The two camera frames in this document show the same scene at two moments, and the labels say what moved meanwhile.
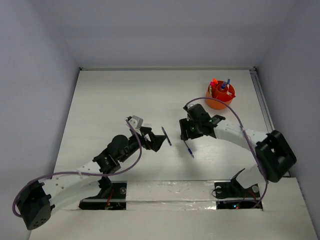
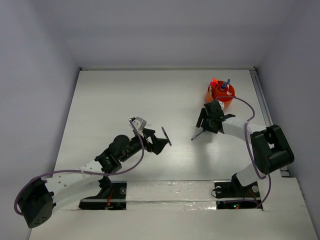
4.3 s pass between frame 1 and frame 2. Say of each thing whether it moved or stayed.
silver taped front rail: stayed
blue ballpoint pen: moved
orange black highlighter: stayed
